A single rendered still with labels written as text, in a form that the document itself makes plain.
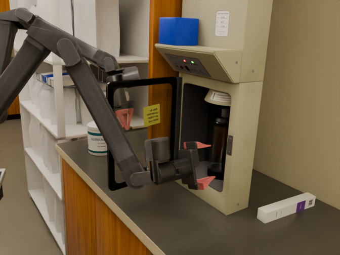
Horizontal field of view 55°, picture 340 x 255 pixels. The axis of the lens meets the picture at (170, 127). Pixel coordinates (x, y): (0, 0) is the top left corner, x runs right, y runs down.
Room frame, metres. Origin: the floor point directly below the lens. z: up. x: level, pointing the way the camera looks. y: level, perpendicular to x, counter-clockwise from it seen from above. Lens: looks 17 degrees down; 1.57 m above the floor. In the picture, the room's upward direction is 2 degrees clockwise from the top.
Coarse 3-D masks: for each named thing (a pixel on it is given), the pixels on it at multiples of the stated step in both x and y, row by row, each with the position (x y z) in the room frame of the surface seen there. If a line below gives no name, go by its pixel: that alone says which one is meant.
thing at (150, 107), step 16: (128, 96) 1.11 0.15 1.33; (144, 96) 1.16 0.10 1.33; (160, 96) 1.21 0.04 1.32; (128, 112) 1.11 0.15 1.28; (144, 112) 1.16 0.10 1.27; (160, 112) 1.21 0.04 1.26; (128, 128) 1.11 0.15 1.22; (144, 128) 1.16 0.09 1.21; (160, 128) 1.21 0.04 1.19; (144, 160) 1.16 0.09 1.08
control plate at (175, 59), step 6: (168, 54) 1.18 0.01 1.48; (174, 60) 1.18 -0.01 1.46; (180, 60) 1.15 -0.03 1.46; (186, 60) 1.11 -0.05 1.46; (192, 60) 1.08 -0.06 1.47; (198, 60) 1.05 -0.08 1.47; (192, 66) 1.11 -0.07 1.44; (198, 66) 1.08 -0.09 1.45; (192, 72) 1.15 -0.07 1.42; (198, 72) 1.12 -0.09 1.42; (204, 72) 1.09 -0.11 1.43
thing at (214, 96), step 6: (210, 90) 1.17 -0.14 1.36; (216, 90) 1.15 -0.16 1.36; (210, 96) 1.15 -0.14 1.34; (216, 96) 1.13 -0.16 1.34; (222, 96) 1.12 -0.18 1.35; (228, 96) 1.12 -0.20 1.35; (210, 102) 1.14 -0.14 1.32; (216, 102) 1.12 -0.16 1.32; (222, 102) 1.11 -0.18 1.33; (228, 102) 1.11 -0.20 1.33
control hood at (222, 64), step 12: (156, 48) 1.21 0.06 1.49; (168, 48) 1.14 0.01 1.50; (180, 48) 1.08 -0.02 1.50; (192, 48) 1.04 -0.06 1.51; (204, 48) 1.04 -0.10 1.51; (216, 48) 1.07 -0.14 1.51; (168, 60) 1.22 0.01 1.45; (204, 60) 1.02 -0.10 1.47; (216, 60) 0.97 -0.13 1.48; (228, 60) 0.99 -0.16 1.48; (240, 60) 1.01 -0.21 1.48; (216, 72) 1.03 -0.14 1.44; (228, 72) 0.99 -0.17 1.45
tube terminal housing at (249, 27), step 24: (192, 0) 1.23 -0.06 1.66; (216, 0) 1.13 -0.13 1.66; (240, 0) 1.04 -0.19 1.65; (264, 0) 1.06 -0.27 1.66; (240, 24) 1.03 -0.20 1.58; (264, 24) 1.07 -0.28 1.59; (240, 48) 1.03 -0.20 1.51; (264, 48) 1.07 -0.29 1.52; (240, 72) 1.02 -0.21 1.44; (240, 96) 1.02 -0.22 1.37; (240, 120) 1.03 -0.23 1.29; (240, 144) 1.04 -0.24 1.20; (240, 168) 1.05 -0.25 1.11; (192, 192) 1.17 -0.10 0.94; (216, 192) 1.07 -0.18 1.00; (240, 192) 1.05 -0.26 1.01
